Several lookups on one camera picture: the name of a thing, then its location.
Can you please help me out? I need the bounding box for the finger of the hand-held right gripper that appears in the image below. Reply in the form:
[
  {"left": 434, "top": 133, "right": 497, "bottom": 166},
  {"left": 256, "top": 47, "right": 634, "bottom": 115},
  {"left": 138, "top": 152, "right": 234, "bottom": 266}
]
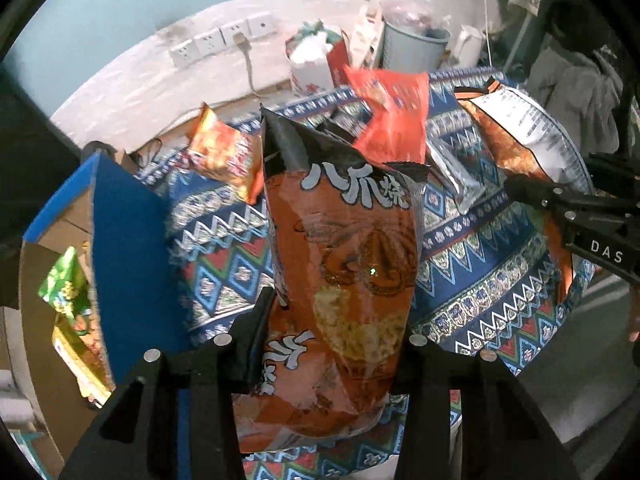
[
  {"left": 504, "top": 173, "right": 640, "bottom": 222},
  {"left": 586, "top": 156, "right": 640, "bottom": 197}
]

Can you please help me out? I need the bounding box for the red and white paper bag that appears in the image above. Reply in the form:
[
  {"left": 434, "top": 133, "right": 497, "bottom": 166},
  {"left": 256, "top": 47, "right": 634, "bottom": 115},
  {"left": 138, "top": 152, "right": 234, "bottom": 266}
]
[{"left": 284, "top": 19, "right": 351, "bottom": 99}]

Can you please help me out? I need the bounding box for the orange octopus snack bag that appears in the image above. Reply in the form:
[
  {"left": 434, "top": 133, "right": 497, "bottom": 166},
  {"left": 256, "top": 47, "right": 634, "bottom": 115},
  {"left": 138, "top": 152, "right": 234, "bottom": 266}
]
[{"left": 231, "top": 104, "right": 432, "bottom": 456}]

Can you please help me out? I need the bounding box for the light blue trash bin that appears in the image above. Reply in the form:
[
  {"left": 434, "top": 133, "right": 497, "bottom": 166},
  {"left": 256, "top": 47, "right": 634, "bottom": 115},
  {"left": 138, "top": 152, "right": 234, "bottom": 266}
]
[{"left": 382, "top": 11, "right": 452, "bottom": 74}]

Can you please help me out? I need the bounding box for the white cable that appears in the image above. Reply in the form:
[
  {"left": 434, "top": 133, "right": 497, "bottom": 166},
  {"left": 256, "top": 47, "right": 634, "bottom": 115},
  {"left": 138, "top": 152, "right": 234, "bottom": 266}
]
[{"left": 481, "top": 0, "right": 494, "bottom": 69}]

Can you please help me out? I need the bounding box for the small brown cardboard box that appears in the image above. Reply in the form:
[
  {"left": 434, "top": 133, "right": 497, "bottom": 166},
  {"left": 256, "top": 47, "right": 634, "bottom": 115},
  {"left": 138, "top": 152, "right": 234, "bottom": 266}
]
[{"left": 115, "top": 147, "right": 142, "bottom": 172}]

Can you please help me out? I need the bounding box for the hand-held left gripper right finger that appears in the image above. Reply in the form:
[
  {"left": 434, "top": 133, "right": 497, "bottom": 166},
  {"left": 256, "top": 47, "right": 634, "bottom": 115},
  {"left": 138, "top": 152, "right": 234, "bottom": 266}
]
[{"left": 391, "top": 332, "right": 582, "bottom": 480}]

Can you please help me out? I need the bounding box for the grey cloth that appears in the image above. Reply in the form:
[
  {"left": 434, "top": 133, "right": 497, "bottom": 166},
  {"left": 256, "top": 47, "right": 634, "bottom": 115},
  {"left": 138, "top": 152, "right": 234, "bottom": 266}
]
[{"left": 524, "top": 41, "right": 627, "bottom": 157}]

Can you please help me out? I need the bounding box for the white electric kettle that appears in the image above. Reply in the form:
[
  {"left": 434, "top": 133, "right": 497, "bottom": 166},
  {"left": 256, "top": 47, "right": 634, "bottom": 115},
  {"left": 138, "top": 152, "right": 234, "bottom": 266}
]
[{"left": 447, "top": 24, "right": 487, "bottom": 69}]

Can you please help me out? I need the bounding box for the beige plug and cable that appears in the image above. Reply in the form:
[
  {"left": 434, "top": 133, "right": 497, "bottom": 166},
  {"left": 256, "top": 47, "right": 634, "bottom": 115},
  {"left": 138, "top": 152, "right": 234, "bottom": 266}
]
[{"left": 232, "top": 32, "right": 267, "bottom": 97}]

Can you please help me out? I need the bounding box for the white-backed orange snack bag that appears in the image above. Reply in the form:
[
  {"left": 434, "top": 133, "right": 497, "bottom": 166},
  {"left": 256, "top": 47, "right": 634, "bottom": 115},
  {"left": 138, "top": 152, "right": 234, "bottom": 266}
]
[{"left": 454, "top": 76, "right": 590, "bottom": 307}]

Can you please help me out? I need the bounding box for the blue cardboard box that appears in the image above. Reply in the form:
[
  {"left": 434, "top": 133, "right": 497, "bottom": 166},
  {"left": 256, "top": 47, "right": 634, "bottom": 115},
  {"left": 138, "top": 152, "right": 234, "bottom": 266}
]
[{"left": 19, "top": 152, "right": 195, "bottom": 480}]

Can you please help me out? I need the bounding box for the green snack bag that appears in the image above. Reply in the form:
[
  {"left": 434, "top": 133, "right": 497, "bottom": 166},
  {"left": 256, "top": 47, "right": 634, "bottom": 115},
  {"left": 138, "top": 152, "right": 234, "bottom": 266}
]
[{"left": 37, "top": 245, "right": 92, "bottom": 319}]

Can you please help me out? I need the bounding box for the red snack bag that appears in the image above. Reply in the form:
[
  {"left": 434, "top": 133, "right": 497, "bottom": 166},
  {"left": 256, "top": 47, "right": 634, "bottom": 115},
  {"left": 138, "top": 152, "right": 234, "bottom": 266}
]
[{"left": 342, "top": 64, "right": 432, "bottom": 167}]

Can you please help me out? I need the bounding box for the silver snack packet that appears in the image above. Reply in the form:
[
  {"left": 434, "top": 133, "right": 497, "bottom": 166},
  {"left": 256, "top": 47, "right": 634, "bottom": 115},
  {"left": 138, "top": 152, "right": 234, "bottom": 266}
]
[{"left": 425, "top": 134, "right": 484, "bottom": 214}]

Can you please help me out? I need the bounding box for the long yellow snack packet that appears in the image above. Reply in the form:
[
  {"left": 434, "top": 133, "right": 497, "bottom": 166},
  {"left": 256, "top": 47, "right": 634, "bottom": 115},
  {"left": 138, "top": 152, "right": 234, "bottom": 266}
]
[{"left": 50, "top": 310, "right": 114, "bottom": 407}]

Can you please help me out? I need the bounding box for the blue patterned blanket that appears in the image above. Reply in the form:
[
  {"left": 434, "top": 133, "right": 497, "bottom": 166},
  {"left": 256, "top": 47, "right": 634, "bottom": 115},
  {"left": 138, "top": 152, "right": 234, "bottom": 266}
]
[{"left": 134, "top": 64, "right": 597, "bottom": 480}]

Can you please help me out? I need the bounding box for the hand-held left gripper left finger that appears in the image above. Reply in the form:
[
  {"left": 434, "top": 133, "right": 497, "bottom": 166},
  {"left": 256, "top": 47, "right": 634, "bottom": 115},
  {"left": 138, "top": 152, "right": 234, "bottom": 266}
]
[{"left": 59, "top": 287, "right": 277, "bottom": 480}]

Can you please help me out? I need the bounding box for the small orange snack bag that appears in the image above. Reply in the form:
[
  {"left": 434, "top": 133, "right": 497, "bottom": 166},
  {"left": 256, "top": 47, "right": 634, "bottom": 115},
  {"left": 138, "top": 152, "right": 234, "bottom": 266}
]
[{"left": 185, "top": 102, "right": 266, "bottom": 206}]

